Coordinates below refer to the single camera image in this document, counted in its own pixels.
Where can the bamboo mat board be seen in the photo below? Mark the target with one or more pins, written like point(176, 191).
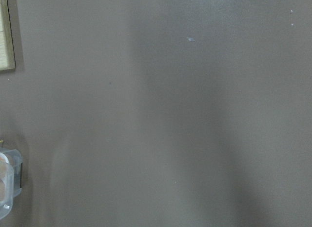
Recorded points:
point(7, 55)

